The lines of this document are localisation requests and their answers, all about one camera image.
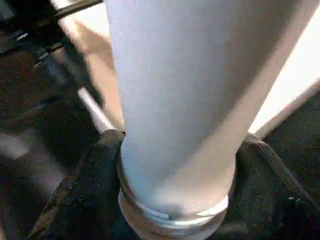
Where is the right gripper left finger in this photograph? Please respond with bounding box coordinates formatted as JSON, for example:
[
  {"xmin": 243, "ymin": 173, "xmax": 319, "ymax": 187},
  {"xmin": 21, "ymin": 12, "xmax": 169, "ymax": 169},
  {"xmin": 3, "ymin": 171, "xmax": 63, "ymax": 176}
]
[{"xmin": 31, "ymin": 128, "xmax": 136, "ymax": 240}]

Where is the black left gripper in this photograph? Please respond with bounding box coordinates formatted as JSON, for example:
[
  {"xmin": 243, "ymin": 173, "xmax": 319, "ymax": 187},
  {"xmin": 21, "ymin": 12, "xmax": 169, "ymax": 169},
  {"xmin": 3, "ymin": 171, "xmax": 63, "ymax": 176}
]
[{"xmin": 13, "ymin": 13, "xmax": 105, "ymax": 108}]

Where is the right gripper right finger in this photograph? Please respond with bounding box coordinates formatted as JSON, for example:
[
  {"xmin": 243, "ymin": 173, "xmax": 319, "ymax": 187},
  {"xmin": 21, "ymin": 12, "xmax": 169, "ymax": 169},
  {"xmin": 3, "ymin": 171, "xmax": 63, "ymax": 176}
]
[{"xmin": 214, "ymin": 134, "xmax": 320, "ymax": 240}]

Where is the white plastic table top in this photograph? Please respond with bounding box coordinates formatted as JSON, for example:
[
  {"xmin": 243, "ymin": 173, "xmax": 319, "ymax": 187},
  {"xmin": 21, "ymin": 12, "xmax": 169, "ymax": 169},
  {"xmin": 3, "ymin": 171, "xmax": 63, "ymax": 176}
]
[{"xmin": 57, "ymin": 0, "xmax": 320, "ymax": 141}]

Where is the white plastic table leg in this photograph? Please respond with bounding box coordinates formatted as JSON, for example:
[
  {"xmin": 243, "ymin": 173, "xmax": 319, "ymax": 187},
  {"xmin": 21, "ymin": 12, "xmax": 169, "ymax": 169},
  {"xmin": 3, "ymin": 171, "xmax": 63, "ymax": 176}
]
[{"xmin": 104, "ymin": 0, "xmax": 317, "ymax": 240}]

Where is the black work mat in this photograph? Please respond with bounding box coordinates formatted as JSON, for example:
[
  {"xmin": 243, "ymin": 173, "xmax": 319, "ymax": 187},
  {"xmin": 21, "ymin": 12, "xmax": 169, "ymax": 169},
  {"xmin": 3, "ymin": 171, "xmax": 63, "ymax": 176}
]
[{"xmin": 0, "ymin": 37, "xmax": 320, "ymax": 240}]

